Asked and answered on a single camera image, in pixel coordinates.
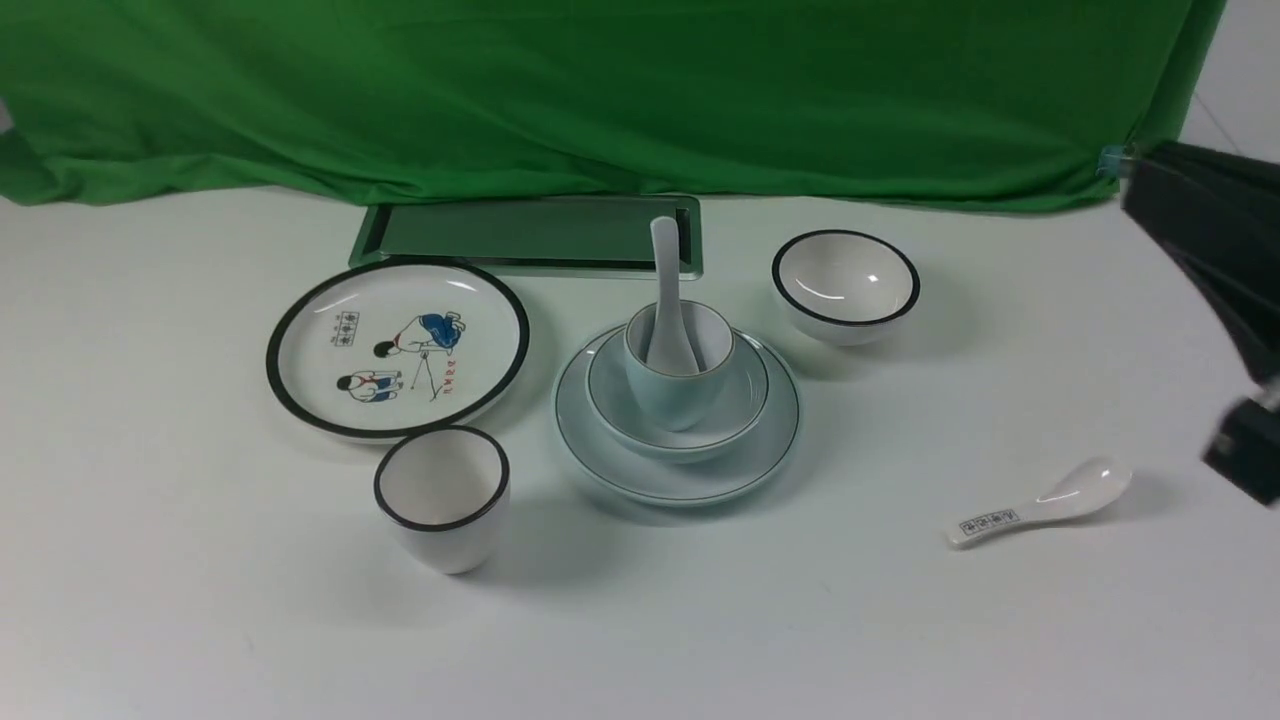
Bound pale blue plain plate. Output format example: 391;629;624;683
552;325;805;509

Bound black rimmed illustrated plate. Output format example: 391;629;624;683
265;258;532;445

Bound black rimmed white bowl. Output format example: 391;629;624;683
771;229;922;347

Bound green backdrop cloth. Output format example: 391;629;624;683
1;1;1225;213

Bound black rimmed white cup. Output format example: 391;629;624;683
372;425;511;575

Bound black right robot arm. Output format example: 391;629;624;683
1098;141;1279;509

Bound white printed ceramic spoon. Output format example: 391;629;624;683
943;457;1134;550

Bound pale blue ceramic spoon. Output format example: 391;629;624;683
646;217;700;375

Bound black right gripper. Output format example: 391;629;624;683
1202;386;1279;509

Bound blue binder clip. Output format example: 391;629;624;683
1094;143;1138;181

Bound pale blue bowl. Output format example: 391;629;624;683
585;331;771;464

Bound pale blue cup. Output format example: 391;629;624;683
623;300;737;430

